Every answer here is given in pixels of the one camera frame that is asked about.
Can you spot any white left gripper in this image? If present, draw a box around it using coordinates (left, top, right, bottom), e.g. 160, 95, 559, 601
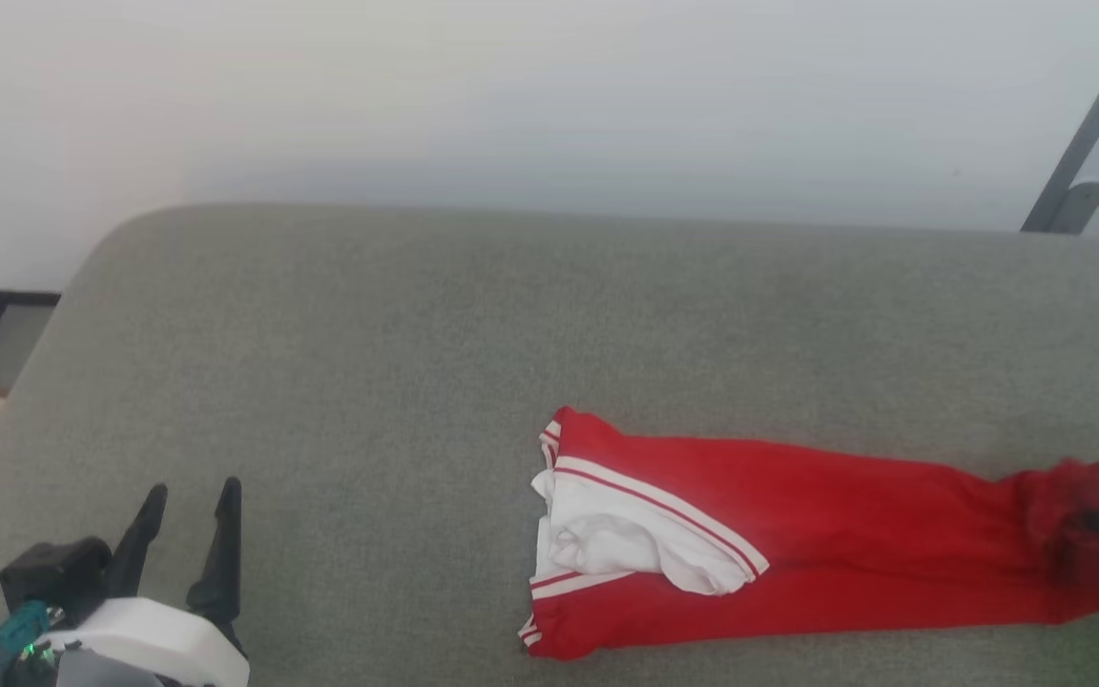
34, 477, 250, 687

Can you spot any red white basketball jersey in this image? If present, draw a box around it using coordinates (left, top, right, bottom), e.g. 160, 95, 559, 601
518, 406, 1099, 661

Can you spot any grey-green fabric sofa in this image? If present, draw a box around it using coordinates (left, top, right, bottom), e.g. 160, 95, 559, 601
0, 203, 1099, 687

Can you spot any grey metal slanted bar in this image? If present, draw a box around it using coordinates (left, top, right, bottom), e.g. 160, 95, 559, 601
1022, 0, 1099, 235

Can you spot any teal left camera connector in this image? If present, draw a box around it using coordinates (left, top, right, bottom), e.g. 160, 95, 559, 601
0, 599, 52, 684

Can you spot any grey metal bar bracket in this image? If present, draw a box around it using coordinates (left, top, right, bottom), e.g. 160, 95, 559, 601
1050, 181, 1099, 236

